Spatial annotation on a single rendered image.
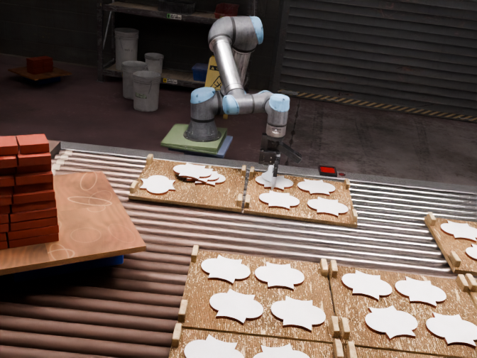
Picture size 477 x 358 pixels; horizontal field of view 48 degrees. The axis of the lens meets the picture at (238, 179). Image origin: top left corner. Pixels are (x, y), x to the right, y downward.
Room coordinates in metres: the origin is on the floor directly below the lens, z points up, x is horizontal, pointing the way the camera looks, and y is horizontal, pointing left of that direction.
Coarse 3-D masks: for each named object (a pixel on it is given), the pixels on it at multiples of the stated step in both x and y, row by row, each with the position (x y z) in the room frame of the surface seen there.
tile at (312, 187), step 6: (306, 180) 1.99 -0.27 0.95; (312, 180) 2.00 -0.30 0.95; (318, 180) 2.00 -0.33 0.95; (300, 186) 1.93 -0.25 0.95; (306, 186) 1.94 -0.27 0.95; (312, 186) 1.94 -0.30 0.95; (318, 186) 1.95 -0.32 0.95; (324, 186) 1.96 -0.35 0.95; (330, 186) 1.96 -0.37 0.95; (312, 192) 1.88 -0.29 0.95; (318, 192) 1.89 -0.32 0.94; (324, 192) 1.90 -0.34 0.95; (330, 192) 1.92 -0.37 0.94
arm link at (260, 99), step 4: (260, 92) 2.08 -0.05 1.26; (264, 92) 2.06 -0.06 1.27; (268, 92) 2.06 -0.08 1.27; (272, 92) 2.07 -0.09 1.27; (256, 96) 2.01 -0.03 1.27; (260, 96) 2.02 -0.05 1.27; (264, 96) 2.02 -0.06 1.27; (268, 96) 2.02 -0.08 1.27; (256, 100) 2.00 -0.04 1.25; (260, 100) 2.00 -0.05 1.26; (264, 100) 2.01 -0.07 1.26; (256, 104) 1.99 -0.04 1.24; (260, 104) 2.00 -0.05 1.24; (264, 104) 1.99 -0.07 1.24; (256, 108) 1.99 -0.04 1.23; (260, 108) 2.00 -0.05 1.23; (264, 108) 1.99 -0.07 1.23; (256, 112) 2.01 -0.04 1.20; (260, 112) 2.01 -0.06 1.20; (264, 112) 2.03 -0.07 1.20
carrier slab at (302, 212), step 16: (256, 176) 2.00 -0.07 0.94; (288, 176) 2.04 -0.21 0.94; (256, 192) 1.85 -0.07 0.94; (288, 192) 1.88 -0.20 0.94; (304, 192) 1.90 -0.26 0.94; (336, 192) 1.93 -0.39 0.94; (256, 208) 1.72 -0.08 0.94; (272, 208) 1.74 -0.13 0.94; (304, 208) 1.76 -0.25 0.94; (352, 208) 1.81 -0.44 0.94; (336, 224) 1.69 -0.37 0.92; (352, 224) 1.69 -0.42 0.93
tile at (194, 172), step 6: (174, 168) 1.92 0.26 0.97; (180, 168) 1.93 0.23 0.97; (186, 168) 1.93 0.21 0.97; (192, 168) 1.94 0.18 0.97; (198, 168) 1.95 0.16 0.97; (204, 168) 1.95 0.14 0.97; (180, 174) 1.87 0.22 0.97; (186, 174) 1.88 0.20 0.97; (192, 174) 1.89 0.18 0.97; (198, 174) 1.89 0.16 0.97; (204, 174) 1.90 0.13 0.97; (210, 174) 1.91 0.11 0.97
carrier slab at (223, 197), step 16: (160, 160) 2.06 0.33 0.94; (144, 176) 1.88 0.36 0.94; (176, 176) 1.91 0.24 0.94; (224, 176) 1.97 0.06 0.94; (240, 176) 1.98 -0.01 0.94; (144, 192) 1.75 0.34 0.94; (176, 192) 1.77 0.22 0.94; (192, 192) 1.79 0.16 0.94; (208, 192) 1.80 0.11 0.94; (224, 192) 1.82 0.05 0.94; (240, 192) 1.83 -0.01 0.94; (208, 208) 1.71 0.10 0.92; (224, 208) 1.71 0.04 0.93; (240, 208) 1.71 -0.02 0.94
